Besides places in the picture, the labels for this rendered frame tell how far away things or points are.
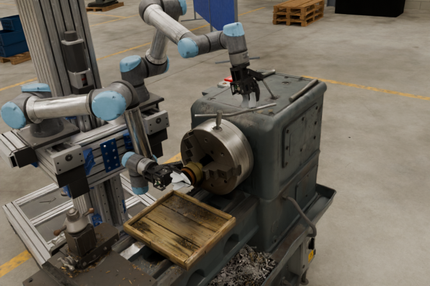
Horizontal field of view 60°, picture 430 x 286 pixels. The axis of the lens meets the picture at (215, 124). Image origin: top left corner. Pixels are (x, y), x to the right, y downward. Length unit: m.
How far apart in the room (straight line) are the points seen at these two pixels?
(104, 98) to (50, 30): 0.62
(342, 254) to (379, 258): 0.23
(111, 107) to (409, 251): 2.19
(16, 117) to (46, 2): 0.58
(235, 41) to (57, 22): 0.94
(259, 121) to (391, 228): 1.73
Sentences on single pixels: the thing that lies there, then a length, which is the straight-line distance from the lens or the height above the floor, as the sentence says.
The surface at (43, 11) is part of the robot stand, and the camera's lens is 1.98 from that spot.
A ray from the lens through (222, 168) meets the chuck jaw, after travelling 1.51.
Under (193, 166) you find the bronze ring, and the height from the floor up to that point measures 1.12.
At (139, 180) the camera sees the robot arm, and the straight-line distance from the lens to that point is 1.68.
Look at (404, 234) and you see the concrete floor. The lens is 3.04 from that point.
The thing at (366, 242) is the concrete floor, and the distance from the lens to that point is 2.89.
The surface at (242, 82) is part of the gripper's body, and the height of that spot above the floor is 1.44.
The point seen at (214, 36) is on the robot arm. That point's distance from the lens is 1.49.
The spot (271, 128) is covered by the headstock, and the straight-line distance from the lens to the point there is 1.54.
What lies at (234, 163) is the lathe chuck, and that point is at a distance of 1.49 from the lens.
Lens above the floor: 1.93
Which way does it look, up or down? 27 degrees down
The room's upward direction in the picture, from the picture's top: 4 degrees counter-clockwise
